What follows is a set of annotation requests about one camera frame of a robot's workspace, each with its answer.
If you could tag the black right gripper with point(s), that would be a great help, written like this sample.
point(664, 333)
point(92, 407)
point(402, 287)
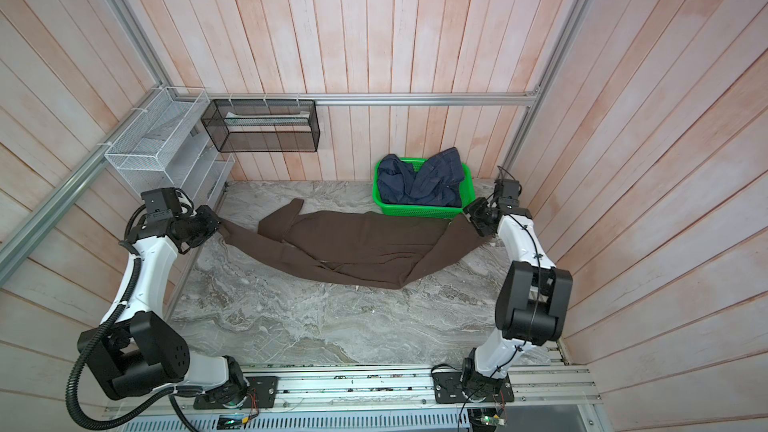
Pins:
point(474, 209)

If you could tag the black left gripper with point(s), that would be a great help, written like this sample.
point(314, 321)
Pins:
point(213, 225)

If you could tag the brown trousers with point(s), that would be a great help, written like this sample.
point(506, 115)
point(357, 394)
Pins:
point(362, 249)

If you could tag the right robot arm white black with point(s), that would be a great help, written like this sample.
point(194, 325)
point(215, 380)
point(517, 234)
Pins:
point(531, 306)

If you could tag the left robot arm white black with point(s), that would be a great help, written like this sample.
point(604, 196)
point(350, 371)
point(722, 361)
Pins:
point(139, 352)

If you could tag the navy blue trousers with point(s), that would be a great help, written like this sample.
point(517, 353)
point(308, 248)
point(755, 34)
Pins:
point(436, 183)

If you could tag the green plastic basket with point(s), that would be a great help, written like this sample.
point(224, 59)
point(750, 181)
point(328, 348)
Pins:
point(466, 191)

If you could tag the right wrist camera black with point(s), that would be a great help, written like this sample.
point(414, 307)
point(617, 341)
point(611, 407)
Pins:
point(506, 193)

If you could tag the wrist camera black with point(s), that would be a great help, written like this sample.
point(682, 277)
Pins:
point(162, 204)
point(506, 193)

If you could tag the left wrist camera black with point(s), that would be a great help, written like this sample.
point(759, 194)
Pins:
point(162, 204)

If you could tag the white wire mesh shelf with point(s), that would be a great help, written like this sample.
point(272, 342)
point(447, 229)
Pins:
point(166, 145)

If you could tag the black mesh wall basket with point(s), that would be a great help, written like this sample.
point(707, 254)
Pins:
point(262, 125)

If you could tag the aluminium mounting rail base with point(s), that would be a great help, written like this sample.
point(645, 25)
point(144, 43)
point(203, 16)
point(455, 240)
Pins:
point(394, 398)

